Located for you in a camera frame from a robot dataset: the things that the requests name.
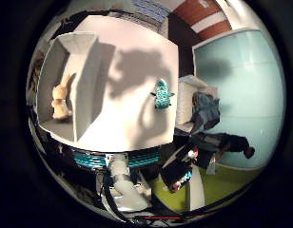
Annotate black and teal bag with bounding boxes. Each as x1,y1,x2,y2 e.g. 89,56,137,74
160,157,194,193

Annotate red cable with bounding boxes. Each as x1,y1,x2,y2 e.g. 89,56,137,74
143,216,185,220

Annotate tan teddy bear plush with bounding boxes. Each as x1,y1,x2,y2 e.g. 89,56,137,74
50,74,75,122

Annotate white post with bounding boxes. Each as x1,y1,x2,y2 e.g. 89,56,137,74
184,172,206,212

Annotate seated person in dark clothes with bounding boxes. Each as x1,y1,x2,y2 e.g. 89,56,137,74
189,91,256,160

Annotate black cable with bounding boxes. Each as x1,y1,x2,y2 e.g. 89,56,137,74
101,172,131,224

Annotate blue patterned cloth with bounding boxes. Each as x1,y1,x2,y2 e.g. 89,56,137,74
131,0,171,24

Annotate teal knitted plush toy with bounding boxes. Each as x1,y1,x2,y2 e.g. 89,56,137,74
150,78,176,110

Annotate white open container box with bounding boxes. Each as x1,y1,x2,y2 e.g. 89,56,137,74
36,30,117,143

